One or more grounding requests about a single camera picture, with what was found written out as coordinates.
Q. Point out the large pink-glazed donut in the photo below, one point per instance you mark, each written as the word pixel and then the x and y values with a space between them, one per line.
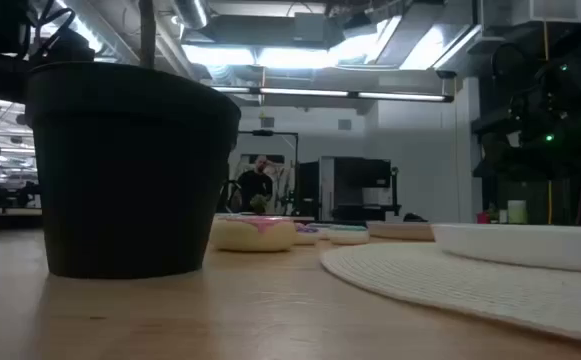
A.
pixel 252 237

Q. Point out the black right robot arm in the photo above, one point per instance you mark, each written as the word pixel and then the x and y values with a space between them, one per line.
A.
pixel 560 130

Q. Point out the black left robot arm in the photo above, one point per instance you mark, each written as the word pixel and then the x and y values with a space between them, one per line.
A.
pixel 0 65

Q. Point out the person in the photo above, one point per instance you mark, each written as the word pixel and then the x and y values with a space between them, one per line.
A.
pixel 255 187

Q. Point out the small green potted plant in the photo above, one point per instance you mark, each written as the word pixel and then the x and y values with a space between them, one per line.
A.
pixel 259 203

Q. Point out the small pink-glazed donut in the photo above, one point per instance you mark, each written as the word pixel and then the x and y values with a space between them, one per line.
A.
pixel 308 236

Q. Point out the small blue-glazed donut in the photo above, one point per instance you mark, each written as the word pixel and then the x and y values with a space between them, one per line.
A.
pixel 348 236

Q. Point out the long ceiling light bar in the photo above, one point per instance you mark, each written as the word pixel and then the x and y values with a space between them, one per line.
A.
pixel 320 92

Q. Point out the small black rounded object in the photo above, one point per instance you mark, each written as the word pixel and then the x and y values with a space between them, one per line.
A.
pixel 414 218

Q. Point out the black plant pot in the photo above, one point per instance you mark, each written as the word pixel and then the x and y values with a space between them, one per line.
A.
pixel 130 175

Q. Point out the white woven round placemat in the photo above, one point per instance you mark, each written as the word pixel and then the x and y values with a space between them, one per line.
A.
pixel 445 280

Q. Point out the small red object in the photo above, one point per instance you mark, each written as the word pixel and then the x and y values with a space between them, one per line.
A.
pixel 483 218

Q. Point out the thin plant stem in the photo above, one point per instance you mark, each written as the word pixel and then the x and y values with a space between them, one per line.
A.
pixel 147 35

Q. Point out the white round plate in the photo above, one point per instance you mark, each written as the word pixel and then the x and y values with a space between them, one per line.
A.
pixel 520 247

